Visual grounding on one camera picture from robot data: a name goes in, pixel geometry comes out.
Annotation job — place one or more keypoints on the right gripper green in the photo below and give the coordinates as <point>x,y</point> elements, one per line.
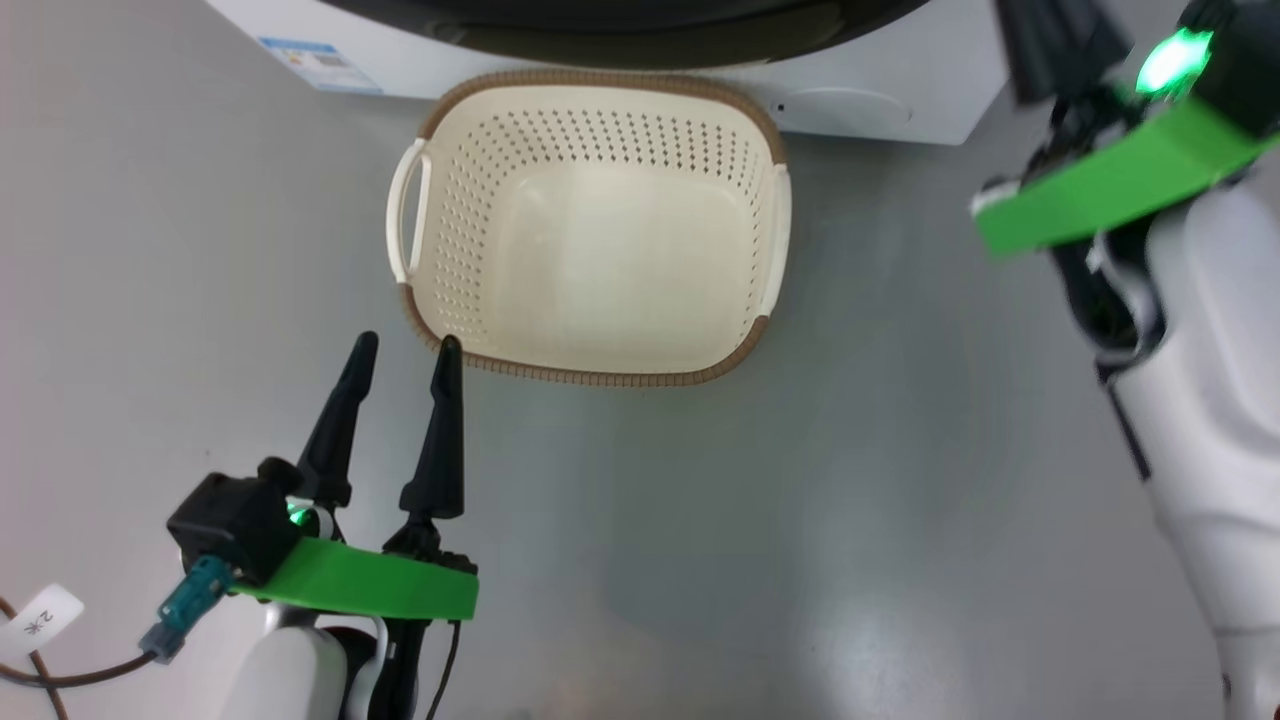
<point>1120,190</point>

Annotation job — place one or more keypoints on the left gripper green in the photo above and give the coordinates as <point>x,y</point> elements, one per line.
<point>380,585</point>

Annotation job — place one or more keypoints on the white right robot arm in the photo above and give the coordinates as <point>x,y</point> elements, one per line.
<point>1220,450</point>

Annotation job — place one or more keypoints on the white front-load washing machine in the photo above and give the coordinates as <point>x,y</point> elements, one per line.
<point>950,60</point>

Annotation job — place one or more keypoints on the cream perforated laundry basket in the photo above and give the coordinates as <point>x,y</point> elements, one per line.
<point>600,260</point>

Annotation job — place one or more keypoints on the blue energy label sticker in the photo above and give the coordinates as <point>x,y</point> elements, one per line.
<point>320,65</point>

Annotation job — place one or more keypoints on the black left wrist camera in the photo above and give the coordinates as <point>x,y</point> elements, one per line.
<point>230,520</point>

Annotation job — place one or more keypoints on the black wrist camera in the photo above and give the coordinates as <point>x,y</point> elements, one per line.
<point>230,520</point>
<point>1250,60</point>

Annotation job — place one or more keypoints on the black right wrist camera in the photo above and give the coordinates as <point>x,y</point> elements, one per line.
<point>1250,60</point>

